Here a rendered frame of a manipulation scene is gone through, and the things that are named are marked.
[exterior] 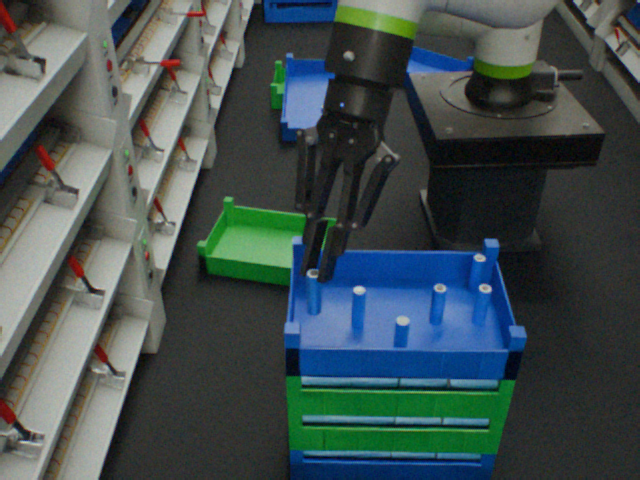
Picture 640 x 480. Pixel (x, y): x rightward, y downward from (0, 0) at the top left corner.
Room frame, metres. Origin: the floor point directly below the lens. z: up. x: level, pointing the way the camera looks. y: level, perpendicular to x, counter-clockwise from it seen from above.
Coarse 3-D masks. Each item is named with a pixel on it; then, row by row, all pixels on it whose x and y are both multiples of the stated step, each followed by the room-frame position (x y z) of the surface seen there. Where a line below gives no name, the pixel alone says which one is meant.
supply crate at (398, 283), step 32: (320, 256) 0.79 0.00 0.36; (352, 256) 0.79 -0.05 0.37; (384, 256) 0.79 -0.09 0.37; (416, 256) 0.79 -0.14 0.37; (448, 256) 0.79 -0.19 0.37; (352, 288) 0.77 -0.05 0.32; (384, 288) 0.77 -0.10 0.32; (416, 288) 0.77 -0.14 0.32; (448, 288) 0.77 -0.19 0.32; (288, 320) 0.65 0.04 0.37; (320, 320) 0.70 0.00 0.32; (384, 320) 0.70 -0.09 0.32; (416, 320) 0.70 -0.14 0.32; (448, 320) 0.70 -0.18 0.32; (512, 320) 0.65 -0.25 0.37; (288, 352) 0.60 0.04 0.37; (320, 352) 0.60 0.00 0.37; (352, 352) 0.60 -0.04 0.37; (384, 352) 0.59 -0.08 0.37; (416, 352) 0.59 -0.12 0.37; (448, 352) 0.59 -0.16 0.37; (480, 352) 0.59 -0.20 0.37; (512, 352) 0.59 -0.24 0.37
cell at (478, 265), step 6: (474, 258) 0.76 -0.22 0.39; (480, 258) 0.76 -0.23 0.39; (474, 264) 0.76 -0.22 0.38; (480, 264) 0.75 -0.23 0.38; (474, 270) 0.76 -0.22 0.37; (480, 270) 0.75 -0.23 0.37; (474, 276) 0.75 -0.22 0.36; (480, 276) 0.75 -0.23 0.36; (474, 282) 0.75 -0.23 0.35; (480, 282) 0.76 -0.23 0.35; (468, 288) 0.76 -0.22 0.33; (474, 288) 0.75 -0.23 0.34; (474, 294) 0.75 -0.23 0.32
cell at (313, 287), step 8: (312, 272) 0.63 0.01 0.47; (312, 280) 0.62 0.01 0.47; (312, 288) 0.62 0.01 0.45; (320, 288) 0.63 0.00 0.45; (312, 296) 0.62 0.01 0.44; (320, 296) 0.63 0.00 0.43; (312, 304) 0.62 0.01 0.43; (320, 304) 0.63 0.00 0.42; (312, 312) 0.62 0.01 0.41; (320, 312) 0.63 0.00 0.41
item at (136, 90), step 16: (176, 0) 1.62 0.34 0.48; (192, 0) 1.64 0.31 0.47; (128, 16) 1.45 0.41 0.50; (160, 32) 1.41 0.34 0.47; (176, 32) 1.45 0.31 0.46; (144, 48) 1.32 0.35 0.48; (160, 48) 1.34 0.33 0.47; (128, 80) 1.17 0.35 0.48; (144, 80) 1.19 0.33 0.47; (128, 96) 1.03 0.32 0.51; (144, 96) 1.16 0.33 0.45; (128, 112) 1.03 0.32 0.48
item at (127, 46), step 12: (156, 0) 1.52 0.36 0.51; (168, 0) 1.57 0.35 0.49; (144, 12) 1.43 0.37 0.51; (144, 24) 1.37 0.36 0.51; (156, 24) 1.43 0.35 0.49; (132, 36) 1.30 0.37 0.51; (144, 36) 1.35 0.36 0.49; (120, 48) 1.24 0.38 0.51; (132, 48) 1.28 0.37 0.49; (120, 60) 1.19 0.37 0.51
